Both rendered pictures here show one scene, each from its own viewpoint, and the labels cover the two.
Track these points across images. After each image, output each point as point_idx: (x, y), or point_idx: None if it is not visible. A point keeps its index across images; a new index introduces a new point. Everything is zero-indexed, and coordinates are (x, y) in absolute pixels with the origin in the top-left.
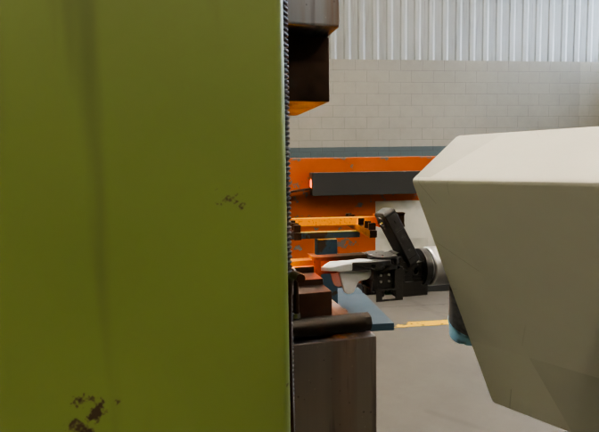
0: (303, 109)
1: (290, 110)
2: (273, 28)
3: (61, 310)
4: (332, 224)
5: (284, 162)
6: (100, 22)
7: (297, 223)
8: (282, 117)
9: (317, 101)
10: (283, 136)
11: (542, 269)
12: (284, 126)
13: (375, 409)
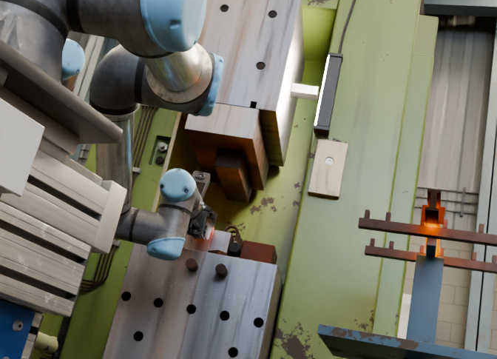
0: (217, 135)
1: (222, 139)
2: None
3: None
4: (426, 238)
5: (86, 160)
6: None
7: (390, 240)
8: (89, 149)
9: (186, 131)
10: (89, 154)
11: None
12: (89, 152)
13: (123, 282)
